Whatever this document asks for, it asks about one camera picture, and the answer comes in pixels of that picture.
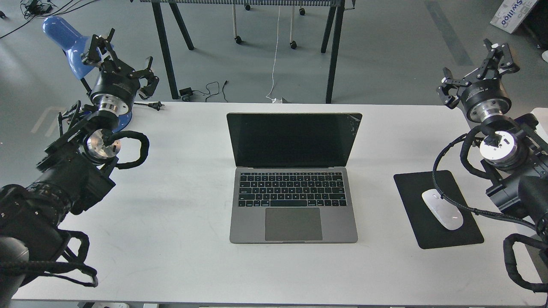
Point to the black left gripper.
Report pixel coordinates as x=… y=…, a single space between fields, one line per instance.
x=119 y=80

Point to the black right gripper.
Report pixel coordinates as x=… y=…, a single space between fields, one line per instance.
x=488 y=96

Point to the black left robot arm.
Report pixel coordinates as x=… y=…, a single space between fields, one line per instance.
x=75 y=175

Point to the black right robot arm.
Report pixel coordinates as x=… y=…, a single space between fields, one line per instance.
x=508 y=152

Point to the black lamp power plug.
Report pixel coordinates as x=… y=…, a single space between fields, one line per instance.
x=157 y=105

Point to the white cardboard box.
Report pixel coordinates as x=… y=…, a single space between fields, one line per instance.
x=511 y=14

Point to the white computer mouse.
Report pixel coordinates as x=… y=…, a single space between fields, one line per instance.
x=446 y=213

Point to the black mouse pad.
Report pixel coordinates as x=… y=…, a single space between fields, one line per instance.
x=436 y=223

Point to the grey laptop computer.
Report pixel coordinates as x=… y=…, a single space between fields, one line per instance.
x=291 y=182

